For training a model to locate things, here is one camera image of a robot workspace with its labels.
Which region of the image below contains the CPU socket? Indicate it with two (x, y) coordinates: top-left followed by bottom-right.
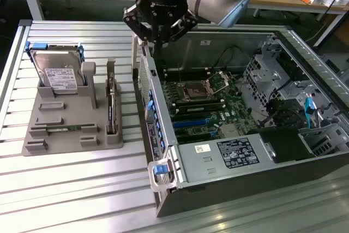
(182, 82), (211, 102)

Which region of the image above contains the blue slot latch strip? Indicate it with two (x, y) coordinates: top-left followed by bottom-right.
(145, 88), (167, 152)

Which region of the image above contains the grey plain case handle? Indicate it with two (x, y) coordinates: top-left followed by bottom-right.
(131, 34), (150, 70)

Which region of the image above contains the open black PC case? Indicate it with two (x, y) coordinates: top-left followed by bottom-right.
(131, 24), (349, 219)

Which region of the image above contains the blue flat cable connector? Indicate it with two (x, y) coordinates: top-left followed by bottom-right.
(304, 97), (317, 130)

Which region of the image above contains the open metal socket cover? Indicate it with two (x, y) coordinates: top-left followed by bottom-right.
(204, 71), (230, 92)

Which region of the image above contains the grey plastic parts rack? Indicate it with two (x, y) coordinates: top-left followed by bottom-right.
(21, 58), (126, 157)

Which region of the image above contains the grey case handle blue latch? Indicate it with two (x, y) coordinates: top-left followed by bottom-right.
(147, 157), (178, 193)

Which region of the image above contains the grey power supply unit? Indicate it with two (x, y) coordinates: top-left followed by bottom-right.
(176, 133), (274, 185)

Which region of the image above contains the green motherboard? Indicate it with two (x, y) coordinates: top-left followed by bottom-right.
(160, 71), (253, 145)

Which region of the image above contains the black installed RAM stick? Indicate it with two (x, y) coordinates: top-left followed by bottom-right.
(173, 100), (226, 113)

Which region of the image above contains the blue expansion slot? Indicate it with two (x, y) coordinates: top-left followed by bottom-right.
(172, 118), (209, 129)

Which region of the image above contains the black graphics card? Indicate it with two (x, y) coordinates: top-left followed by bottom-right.
(105, 71), (118, 137)

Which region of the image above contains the metal drive cage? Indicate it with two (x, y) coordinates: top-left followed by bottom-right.
(242, 39), (290, 113)

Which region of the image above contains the silver chipset heatsink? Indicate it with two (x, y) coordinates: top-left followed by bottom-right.
(219, 123), (243, 139)

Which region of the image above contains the green RAM stick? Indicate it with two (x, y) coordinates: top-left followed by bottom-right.
(45, 124), (83, 133)

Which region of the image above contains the hard disk in blue bracket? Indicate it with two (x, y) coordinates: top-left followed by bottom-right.
(25, 41), (86, 95)

